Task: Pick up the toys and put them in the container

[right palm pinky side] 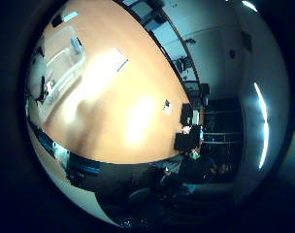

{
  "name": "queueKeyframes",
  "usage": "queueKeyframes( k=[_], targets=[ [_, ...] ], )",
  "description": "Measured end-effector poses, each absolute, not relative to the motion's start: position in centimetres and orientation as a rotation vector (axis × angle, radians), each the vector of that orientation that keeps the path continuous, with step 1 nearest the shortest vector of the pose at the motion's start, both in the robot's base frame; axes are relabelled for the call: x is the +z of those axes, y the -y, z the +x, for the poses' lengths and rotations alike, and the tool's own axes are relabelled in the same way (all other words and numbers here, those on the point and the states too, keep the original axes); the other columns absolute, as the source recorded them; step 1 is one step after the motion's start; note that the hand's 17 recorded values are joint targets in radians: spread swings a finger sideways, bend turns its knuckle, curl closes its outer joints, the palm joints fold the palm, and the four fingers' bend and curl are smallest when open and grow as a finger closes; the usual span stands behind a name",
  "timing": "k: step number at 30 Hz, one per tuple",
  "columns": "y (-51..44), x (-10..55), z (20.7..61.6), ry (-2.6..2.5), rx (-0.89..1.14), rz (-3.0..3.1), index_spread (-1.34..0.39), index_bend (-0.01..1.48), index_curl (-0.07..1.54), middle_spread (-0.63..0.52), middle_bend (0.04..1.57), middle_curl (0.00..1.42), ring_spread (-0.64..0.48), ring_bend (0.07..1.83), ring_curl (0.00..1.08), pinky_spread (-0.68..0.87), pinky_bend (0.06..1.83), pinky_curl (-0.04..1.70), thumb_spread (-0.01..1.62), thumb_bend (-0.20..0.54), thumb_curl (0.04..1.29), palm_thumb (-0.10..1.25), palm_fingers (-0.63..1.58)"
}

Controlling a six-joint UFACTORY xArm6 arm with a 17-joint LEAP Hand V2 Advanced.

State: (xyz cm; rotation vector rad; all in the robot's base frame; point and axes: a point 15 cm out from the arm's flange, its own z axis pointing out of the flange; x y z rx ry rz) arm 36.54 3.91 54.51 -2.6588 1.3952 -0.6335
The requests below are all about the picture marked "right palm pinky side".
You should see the clear plastic storage container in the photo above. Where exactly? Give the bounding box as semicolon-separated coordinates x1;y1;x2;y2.
37;25;87;120

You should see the black and white device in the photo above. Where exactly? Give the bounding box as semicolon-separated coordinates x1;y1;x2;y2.
50;9;80;29

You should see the white paper sheet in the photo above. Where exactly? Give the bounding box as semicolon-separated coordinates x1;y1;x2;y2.
103;48;129;74

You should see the black pen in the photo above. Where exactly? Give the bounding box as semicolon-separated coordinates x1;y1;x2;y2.
116;57;129;73

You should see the small white black tag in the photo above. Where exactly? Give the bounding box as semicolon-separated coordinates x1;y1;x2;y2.
162;98;173;115

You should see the black equipment stand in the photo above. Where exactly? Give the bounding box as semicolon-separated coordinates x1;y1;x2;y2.
173;56;193;74

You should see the computer monitor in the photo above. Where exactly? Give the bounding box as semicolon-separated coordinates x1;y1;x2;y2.
180;102;202;128

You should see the dark office chair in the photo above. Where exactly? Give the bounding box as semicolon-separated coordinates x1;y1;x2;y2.
127;187;152;206

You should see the black laptop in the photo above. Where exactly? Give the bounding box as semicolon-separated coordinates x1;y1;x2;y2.
173;127;202;152

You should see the seated person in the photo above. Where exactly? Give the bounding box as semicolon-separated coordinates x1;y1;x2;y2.
160;147;234;195

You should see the long ceiling light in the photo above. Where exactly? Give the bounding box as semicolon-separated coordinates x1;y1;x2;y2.
253;82;271;170

